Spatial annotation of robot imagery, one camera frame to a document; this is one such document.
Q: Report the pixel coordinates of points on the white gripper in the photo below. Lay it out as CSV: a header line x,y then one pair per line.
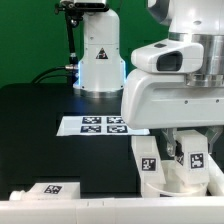
x,y
156,94

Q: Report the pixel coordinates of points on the white round stool seat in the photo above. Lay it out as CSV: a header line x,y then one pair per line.
x,y
174,187

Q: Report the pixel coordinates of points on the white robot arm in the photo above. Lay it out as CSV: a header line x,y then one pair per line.
x,y
196,21

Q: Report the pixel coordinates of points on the white L-shaped fence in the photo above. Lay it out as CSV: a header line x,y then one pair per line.
x,y
161,210

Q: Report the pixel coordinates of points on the white fiducial marker sheet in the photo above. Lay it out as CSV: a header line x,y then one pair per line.
x,y
96,126

